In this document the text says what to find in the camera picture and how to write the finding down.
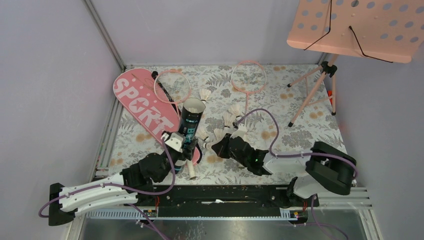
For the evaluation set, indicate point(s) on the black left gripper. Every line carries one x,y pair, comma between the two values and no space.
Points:
189,148

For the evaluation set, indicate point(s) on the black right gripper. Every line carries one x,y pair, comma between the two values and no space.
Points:
220,147

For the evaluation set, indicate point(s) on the white shuttlecock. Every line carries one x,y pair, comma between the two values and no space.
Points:
202,134
228,119
219,134
208,145
235,110
204,94

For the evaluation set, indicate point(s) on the black shuttlecock tube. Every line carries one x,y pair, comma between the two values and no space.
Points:
191,113

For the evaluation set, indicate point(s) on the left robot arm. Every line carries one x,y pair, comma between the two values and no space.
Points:
125,187

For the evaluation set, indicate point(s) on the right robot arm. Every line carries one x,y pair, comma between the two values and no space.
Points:
320,169

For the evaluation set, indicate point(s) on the pink badminton racket left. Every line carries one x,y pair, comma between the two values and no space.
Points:
172,87

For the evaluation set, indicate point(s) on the pink badminton racket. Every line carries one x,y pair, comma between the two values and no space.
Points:
248,77
172,87

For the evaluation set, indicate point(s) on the pink badminton racket right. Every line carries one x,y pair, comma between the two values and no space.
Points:
248,77

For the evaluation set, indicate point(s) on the pink sport racket bag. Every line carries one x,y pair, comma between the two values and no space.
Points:
134,89

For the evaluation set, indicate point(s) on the pink perforated music stand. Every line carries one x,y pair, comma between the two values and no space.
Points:
390,31

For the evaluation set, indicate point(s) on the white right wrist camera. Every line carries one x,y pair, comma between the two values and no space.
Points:
234,132

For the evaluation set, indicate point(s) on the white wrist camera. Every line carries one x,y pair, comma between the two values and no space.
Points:
173,140
234,132

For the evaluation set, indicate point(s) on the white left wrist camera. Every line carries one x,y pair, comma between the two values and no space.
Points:
173,140

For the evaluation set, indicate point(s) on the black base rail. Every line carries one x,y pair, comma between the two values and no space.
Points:
223,201

